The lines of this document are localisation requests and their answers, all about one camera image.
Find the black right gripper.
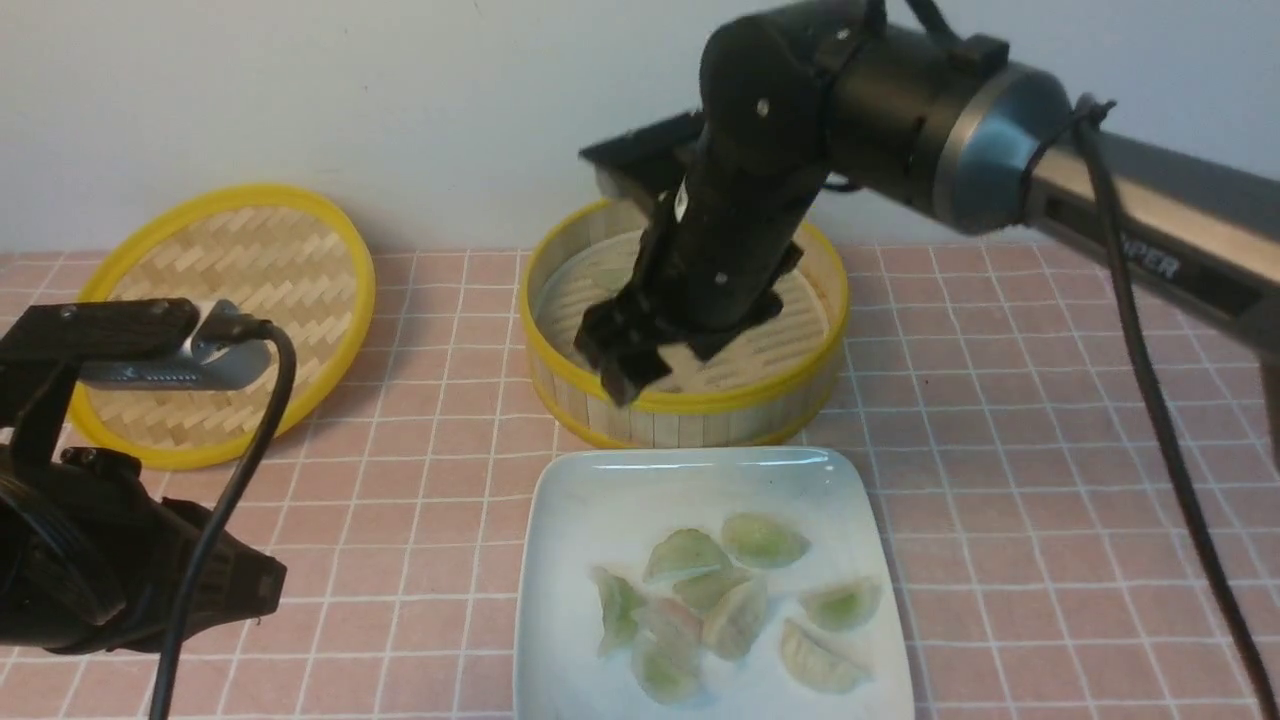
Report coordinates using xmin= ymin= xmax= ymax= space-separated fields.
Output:
xmin=573 ymin=14 xmax=831 ymax=407

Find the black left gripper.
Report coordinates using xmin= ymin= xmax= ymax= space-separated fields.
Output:
xmin=0 ymin=446 xmax=288 ymax=655

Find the pinkish dumpling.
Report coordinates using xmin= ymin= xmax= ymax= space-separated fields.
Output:
xmin=634 ymin=597 xmax=701 ymax=650

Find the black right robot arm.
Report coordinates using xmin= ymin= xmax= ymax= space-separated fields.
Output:
xmin=573 ymin=1 xmax=1279 ymax=406

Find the white square plate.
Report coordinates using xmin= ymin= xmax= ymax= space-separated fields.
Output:
xmin=513 ymin=446 xmax=916 ymax=719

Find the green dumpling plate top left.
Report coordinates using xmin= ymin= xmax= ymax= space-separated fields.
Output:
xmin=643 ymin=528 xmax=732 ymax=583

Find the green dumpling plate top right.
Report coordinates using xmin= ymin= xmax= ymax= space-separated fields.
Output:
xmin=721 ymin=512 xmax=812 ymax=570

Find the green dumpling plate far left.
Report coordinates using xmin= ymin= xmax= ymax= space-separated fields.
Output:
xmin=591 ymin=568 xmax=646 ymax=659

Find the green dumpling plate middle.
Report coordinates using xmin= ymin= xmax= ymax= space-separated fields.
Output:
xmin=672 ymin=566 xmax=753 ymax=616

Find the pale pleated dumpling plate centre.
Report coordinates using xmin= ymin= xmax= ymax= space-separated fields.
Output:
xmin=701 ymin=577 xmax=769 ymax=662

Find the green dumpling plate bottom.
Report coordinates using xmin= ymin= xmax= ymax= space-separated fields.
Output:
xmin=630 ymin=639 xmax=703 ymax=706

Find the pale dumpling plate bottom right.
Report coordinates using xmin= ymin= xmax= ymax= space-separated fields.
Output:
xmin=780 ymin=619 xmax=872 ymax=694

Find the bamboo steamer basket yellow rim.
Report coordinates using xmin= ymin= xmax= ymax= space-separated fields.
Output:
xmin=518 ymin=201 xmax=850 ymax=448

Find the white steamer liner cloth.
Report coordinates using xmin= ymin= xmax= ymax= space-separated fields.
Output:
xmin=531 ymin=229 xmax=829 ymax=395

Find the woven bamboo steamer lid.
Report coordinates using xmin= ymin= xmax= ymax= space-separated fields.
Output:
xmin=68 ymin=184 xmax=378 ymax=471

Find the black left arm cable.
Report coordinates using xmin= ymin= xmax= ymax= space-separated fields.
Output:
xmin=148 ymin=320 xmax=300 ymax=720

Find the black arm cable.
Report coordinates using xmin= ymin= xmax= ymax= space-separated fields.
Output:
xmin=148 ymin=320 xmax=300 ymax=720
xmin=1020 ymin=94 xmax=1280 ymax=720

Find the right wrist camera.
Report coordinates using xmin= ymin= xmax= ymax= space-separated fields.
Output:
xmin=579 ymin=109 xmax=704 ymax=217

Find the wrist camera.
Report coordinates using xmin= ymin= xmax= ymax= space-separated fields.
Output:
xmin=579 ymin=109 xmax=704 ymax=217
xmin=1 ymin=299 xmax=276 ymax=392

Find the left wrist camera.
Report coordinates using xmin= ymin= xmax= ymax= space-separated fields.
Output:
xmin=1 ymin=299 xmax=276 ymax=392

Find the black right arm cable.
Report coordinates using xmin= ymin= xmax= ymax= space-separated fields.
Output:
xmin=1020 ymin=94 xmax=1280 ymax=720

